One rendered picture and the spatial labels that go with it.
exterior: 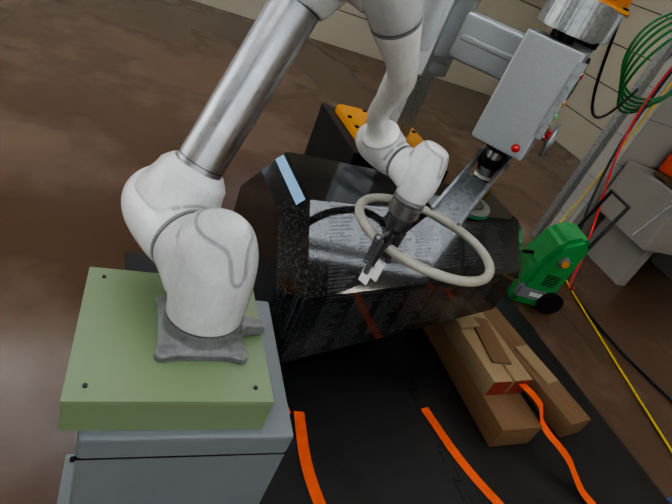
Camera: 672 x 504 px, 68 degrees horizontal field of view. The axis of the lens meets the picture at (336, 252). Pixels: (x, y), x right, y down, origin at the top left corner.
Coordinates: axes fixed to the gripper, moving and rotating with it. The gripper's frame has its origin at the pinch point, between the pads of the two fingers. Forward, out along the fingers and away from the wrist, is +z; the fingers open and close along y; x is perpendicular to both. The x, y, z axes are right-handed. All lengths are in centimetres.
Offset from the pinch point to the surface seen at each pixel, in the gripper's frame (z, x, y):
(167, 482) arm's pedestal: 27, -15, -70
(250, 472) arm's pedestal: 24, -23, -56
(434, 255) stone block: 10, 7, 58
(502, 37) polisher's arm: -69, 56, 125
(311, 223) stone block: 6.6, 33.6, 9.4
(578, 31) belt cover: -80, 7, 71
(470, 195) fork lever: -16, 9, 66
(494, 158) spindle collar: -29, 14, 82
